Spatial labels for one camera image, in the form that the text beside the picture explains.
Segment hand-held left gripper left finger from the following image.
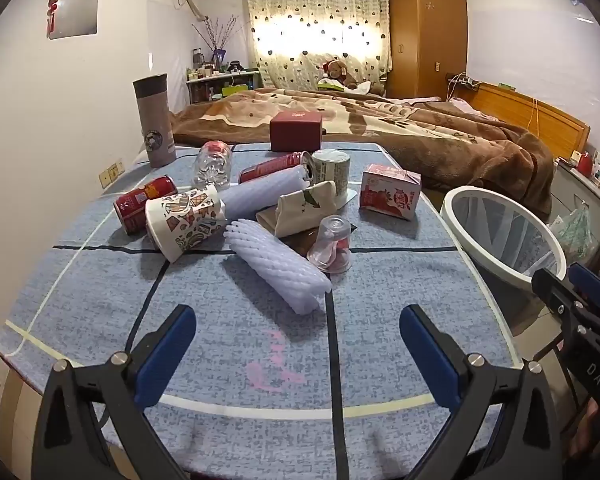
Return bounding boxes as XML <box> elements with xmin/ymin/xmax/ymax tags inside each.
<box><xmin>31</xmin><ymin>304</ymin><xmax>198</xmax><ymax>480</ymax></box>

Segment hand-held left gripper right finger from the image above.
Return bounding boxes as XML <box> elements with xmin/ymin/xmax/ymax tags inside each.
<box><xmin>399</xmin><ymin>304</ymin><xmax>564</xmax><ymax>480</ymax></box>

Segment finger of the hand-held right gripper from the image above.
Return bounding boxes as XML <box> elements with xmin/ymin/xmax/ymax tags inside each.
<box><xmin>531</xmin><ymin>269</ymin><xmax>589</xmax><ymax>334</ymax></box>
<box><xmin>568</xmin><ymin>262</ymin><xmax>600</xmax><ymax>311</ymax></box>

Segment white rimmed mesh bin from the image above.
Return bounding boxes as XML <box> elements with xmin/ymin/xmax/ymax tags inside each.
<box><xmin>440</xmin><ymin>186</ymin><xmax>568</xmax><ymax>335</ymax></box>

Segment red cartoon drink can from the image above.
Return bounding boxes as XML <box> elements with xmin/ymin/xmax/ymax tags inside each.
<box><xmin>114</xmin><ymin>175</ymin><xmax>179</xmax><ymax>235</ymax></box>

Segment white foam net sleeve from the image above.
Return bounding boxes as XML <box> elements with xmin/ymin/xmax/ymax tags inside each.
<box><xmin>225</xmin><ymin>218</ymin><xmax>333</xmax><ymax>315</ymax></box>
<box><xmin>224</xmin><ymin>166</ymin><xmax>312</xmax><ymax>222</ymax></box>

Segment white printed paper cup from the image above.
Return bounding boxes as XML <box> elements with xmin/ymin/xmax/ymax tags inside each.
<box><xmin>311</xmin><ymin>149</ymin><xmax>359</xmax><ymax>207</ymax></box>

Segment green patterned plastic bag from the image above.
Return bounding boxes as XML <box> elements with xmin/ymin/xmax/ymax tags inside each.
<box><xmin>550</xmin><ymin>205</ymin><xmax>593</xmax><ymax>266</ymax></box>

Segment blue lined tablecloth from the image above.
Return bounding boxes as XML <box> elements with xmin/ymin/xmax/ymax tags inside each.
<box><xmin>0</xmin><ymin>142</ymin><xmax>523</xmax><ymax>480</ymax></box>

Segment grey nightstand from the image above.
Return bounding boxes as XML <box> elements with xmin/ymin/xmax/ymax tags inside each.
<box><xmin>550</xmin><ymin>157</ymin><xmax>600</xmax><ymax>261</ymax></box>

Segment patterned paper cup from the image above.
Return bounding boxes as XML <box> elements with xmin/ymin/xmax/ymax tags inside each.
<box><xmin>145</xmin><ymin>185</ymin><xmax>227</xmax><ymax>263</ymax></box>

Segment clear plastic cup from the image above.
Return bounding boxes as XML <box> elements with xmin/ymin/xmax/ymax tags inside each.
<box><xmin>307</xmin><ymin>215</ymin><xmax>353</xmax><ymax>275</ymax></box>

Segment red and white carton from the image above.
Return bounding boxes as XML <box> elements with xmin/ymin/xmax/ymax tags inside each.
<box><xmin>359</xmin><ymin>164</ymin><xmax>423</xmax><ymax>221</ymax></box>

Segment wooden headboard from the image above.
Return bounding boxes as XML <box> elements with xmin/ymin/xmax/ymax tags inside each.
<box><xmin>447</xmin><ymin>80</ymin><xmax>592</xmax><ymax>161</ymax></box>

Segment clear plastic bottle red cap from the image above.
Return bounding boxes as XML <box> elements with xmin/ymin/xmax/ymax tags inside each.
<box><xmin>192</xmin><ymin>141</ymin><xmax>232</xmax><ymax>191</ymax></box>

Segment bed with brown blanket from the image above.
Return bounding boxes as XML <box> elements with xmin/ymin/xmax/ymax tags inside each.
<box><xmin>169</xmin><ymin>87</ymin><xmax>556</xmax><ymax>221</ymax></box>

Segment pink cloth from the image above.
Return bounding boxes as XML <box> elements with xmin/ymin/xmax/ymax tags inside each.
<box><xmin>447</xmin><ymin>97</ymin><xmax>498</xmax><ymax>121</ymax></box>

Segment slim red drink can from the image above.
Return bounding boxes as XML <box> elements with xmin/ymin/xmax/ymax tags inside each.
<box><xmin>239</xmin><ymin>151</ymin><xmax>315</xmax><ymax>184</ymax></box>

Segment maroon box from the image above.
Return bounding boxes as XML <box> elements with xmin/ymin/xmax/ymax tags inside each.
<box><xmin>269</xmin><ymin>111</ymin><xmax>324</xmax><ymax>153</ymax></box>

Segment cluttered white shelf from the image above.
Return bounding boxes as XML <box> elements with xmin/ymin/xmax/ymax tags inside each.
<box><xmin>185</xmin><ymin>70</ymin><xmax>261</xmax><ymax>106</ymax></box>

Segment wooden wardrobe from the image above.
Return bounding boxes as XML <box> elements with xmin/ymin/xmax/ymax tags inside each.
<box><xmin>387</xmin><ymin>0</ymin><xmax>468</xmax><ymax>101</ymax></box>

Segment brown teddy bear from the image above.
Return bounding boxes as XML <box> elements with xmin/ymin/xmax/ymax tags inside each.
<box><xmin>322</xmin><ymin>57</ymin><xmax>361</xmax><ymax>88</ymax></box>

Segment dried flower branches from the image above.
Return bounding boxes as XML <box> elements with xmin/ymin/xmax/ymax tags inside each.
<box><xmin>192</xmin><ymin>15</ymin><xmax>243</xmax><ymax>61</ymax></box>

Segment heart patterned curtain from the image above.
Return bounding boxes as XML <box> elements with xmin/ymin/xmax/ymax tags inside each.
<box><xmin>244</xmin><ymin>0</ymin><xmax>393</xmax><ymax>88</ymax></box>

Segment wall socket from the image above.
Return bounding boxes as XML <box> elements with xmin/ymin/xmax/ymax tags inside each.
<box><xmin>98</xmin><ymin>158</ymin><xmax>126</xmax><ymax>188</ymax></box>

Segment shiny wall sheet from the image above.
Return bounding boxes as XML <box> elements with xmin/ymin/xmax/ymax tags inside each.
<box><xmin>47</xmin><ymin>0</ymin><xmax>100</xmax><ymax>40</ymax></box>

